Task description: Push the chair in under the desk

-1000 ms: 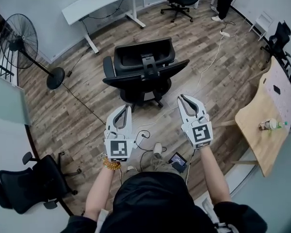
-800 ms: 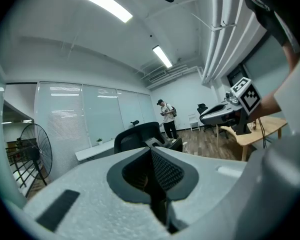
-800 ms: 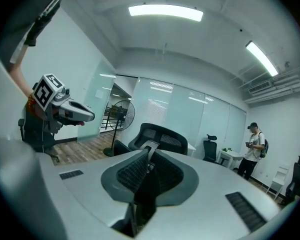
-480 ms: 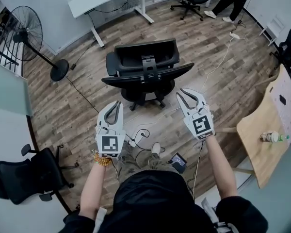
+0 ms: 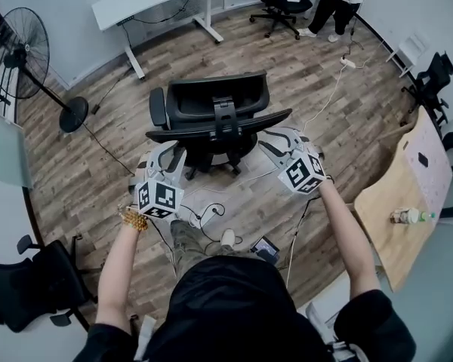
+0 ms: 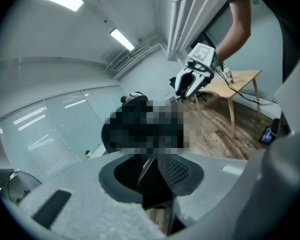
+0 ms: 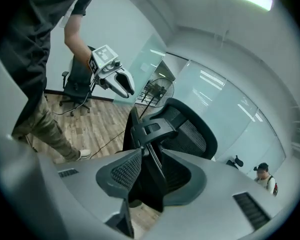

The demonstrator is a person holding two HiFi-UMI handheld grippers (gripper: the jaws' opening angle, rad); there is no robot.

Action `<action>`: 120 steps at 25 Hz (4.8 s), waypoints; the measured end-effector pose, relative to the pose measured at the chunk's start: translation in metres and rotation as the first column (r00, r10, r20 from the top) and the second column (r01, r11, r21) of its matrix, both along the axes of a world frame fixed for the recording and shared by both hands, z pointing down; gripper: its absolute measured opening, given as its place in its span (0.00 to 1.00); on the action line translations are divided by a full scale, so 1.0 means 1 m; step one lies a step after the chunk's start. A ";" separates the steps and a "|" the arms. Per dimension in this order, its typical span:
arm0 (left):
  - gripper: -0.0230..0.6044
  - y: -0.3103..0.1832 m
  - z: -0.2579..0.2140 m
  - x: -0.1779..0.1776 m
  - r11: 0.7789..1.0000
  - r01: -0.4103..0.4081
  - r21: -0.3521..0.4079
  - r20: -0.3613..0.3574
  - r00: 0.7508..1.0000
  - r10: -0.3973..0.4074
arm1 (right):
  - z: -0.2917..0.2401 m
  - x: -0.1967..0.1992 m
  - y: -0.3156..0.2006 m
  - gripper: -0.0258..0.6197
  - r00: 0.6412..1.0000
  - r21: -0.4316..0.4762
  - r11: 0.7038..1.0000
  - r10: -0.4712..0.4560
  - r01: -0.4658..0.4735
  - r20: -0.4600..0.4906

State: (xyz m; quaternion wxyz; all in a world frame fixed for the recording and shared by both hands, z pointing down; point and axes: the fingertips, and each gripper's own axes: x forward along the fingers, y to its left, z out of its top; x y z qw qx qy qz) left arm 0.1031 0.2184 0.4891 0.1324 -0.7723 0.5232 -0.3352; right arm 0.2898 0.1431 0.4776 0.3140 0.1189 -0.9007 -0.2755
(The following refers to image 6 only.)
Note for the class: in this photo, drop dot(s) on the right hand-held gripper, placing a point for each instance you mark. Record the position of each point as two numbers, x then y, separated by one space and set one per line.
202 52

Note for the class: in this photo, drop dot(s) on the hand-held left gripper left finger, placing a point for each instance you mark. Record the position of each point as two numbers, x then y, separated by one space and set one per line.
90 196

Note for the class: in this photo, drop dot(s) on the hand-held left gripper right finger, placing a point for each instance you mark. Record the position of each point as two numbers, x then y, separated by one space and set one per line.
215 184

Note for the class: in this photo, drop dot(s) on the person's right forearm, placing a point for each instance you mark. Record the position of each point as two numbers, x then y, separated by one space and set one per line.
235 29

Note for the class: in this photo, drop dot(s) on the drink bottle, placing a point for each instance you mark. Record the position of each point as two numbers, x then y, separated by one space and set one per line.
228 74

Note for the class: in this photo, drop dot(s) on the light wooden table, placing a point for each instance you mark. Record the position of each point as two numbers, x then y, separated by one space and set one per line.
240 79

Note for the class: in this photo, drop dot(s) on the ceiling air vent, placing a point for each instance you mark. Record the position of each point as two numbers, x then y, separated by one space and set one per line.
130 59

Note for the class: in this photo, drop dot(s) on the white ceiling pipes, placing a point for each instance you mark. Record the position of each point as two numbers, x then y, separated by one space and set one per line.
176 21

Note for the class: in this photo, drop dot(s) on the black device with screen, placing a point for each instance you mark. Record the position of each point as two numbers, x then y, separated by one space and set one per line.
266 135

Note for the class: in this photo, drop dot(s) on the person's black shirt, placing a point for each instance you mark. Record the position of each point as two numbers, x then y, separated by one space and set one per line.
290 9

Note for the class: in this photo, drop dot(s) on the black door frame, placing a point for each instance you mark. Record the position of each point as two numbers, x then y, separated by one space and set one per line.
209 37

